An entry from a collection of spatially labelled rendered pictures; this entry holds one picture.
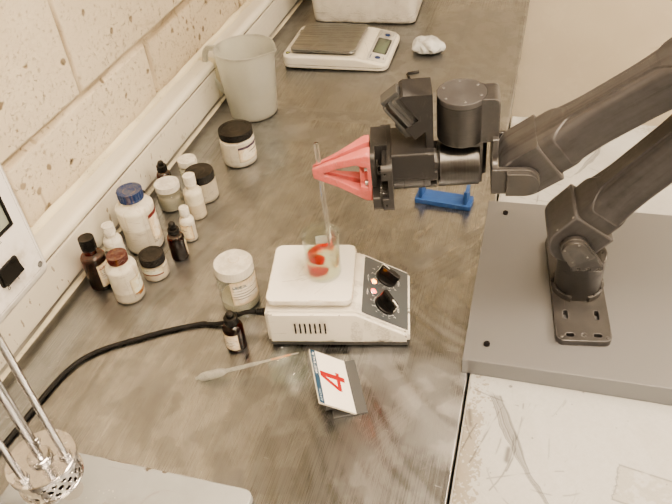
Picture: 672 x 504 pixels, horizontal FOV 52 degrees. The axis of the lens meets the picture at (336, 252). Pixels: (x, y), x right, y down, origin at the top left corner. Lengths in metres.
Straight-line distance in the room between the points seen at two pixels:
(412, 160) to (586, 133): 0.20
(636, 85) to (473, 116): 0.17
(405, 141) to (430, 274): 0.31
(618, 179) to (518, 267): 0.24
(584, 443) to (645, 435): 0.08
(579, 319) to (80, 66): 0.87
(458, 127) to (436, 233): 0.40
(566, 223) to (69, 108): 0.79
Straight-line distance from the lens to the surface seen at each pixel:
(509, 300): 1.01
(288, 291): 0.96
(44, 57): 1.18
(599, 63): 2.34
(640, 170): 0.88
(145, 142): 1.34
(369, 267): 1.02
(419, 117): 0.81
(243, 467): 0.90
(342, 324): 0.96
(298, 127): 1.49
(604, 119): 0.83
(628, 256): 1.10
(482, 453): 0.89
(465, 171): 0.84
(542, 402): 0.95
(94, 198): 1.21
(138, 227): 1.18
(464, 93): 0.81
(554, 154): 0.83
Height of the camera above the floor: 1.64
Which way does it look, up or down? 40 degrees down
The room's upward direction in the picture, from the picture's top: 6 degrees counter-clockwise
